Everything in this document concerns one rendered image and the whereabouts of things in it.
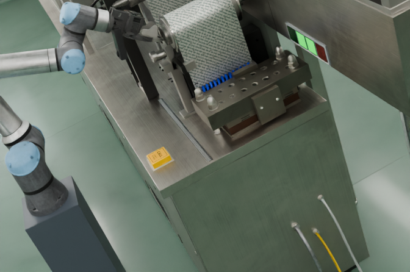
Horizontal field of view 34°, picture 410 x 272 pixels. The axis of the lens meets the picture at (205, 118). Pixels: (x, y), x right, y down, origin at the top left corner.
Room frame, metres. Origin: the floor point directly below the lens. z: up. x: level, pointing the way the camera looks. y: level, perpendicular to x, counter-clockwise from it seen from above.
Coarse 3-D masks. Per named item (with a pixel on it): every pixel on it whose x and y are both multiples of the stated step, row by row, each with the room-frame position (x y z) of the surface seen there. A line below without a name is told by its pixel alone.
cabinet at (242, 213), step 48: (96, 96) 3.55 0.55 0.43; (288, 144) 1.88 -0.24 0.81; (336, 144) 1.92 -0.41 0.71; (192, 192) 1.81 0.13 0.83; (240, 192) 1.84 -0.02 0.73; (288, 192) 1.87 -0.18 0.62; (336, 192) 1.91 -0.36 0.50; (192, 240) 1.81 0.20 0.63; (240, 240) 1.83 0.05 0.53; (288, 240) 1.86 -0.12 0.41; (336, 240) 1.89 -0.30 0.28
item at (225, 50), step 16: (224, 32) 2.13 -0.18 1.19; (240, 32) 2.14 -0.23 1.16; (192, 48) 2.11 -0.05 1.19; (208, 48) 2.12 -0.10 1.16; (224, 48) 2.13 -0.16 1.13; (240, 48) 2.14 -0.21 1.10; (208, 64) 2.11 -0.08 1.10; (224, 64) 2.12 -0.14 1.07; (240, 64) 2.14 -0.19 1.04; (192, 80) 2.10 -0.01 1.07; (208, 80) 2.11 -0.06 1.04
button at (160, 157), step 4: (160, 148) 1.99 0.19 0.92; (164, 148) 1.98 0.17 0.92; (152, 152) 1.99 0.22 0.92; (156, 152) 1.98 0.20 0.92; (160, 152) 1.97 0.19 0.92; (164, 152) 1.96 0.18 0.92; (148, 156) 1.97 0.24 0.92; (152, 156) 1.96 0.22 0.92; (156, 156) 1.95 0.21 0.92; (160, 156) 1.94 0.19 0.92; (164, 156) 1.94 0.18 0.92; (168, 156) 1.93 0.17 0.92; (152, 160) 1.94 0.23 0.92; (156, 160) 1.93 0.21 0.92; (160, 160) 1.92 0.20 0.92; (164, 160) 1.93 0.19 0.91; (168, 160) 1.93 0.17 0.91; (152, 164) 1.92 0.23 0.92; (156, 164) 1.92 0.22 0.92; (160, 164) 1.92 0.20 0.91
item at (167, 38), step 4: (160, 28) 2.15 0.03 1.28; (164, 28) 2.14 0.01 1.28; (160, 32) 2.17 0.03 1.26; (164, 32) 2.13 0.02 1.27; (168, 32) 2.13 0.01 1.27; (164, 36) 2.14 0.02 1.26; (168, 36) 2.12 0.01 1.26; (164, 40) 2.17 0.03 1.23; (168, 40) 2.12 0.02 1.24; (168, 44) 2.13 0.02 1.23
